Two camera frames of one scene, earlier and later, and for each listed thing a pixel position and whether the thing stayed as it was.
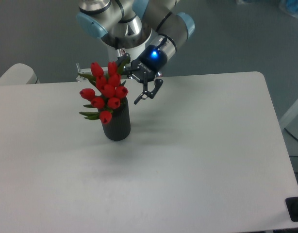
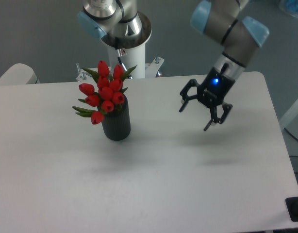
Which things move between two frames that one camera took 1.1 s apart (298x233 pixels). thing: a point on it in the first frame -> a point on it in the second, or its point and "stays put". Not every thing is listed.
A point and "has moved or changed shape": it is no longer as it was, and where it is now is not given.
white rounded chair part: x=19 y=74 stays put
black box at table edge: x=295 y=207 stays put
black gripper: x=152 y=60 -> x=212 y=92
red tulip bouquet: x=108 y=93 has moved or changed shape
